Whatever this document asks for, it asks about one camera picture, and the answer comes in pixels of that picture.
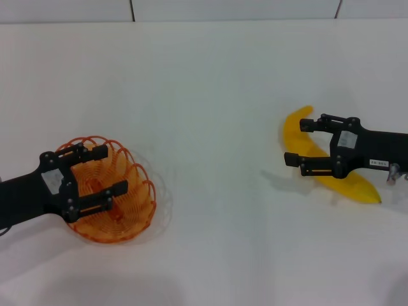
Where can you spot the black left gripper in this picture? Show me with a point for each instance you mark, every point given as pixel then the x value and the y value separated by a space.
pixel 28 191

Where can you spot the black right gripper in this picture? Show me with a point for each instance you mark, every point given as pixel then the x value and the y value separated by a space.
pixel 379 148

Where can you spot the yellow banana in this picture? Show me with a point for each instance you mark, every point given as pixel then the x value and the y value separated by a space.
pixel 350 188

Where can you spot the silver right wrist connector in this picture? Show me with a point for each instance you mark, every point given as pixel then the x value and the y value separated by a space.
pixel 393 173

